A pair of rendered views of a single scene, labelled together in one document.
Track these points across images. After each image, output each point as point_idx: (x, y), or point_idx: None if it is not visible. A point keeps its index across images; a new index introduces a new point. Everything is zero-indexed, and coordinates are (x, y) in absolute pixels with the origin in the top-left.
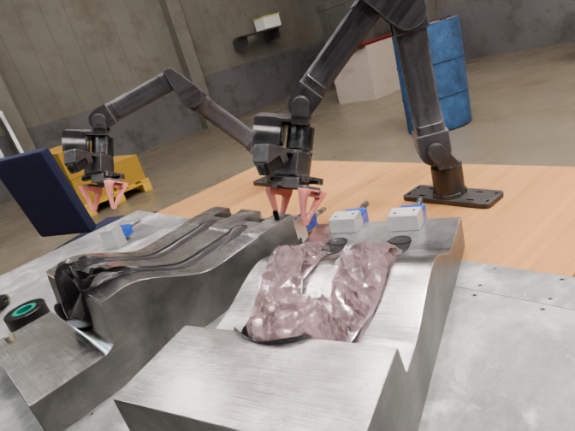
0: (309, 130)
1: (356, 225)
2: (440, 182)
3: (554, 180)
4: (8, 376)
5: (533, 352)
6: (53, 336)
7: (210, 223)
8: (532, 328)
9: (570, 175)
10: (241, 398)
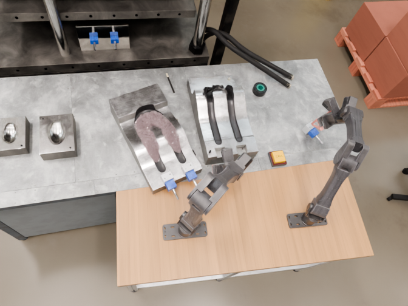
0: None
1: (181, 167)
2: None
3: (150, 261)
4: None
5: (111, 159)
6: None
7: (239, 141)
8: (115, 166)
9: (147, 269)
10: (133, 96)
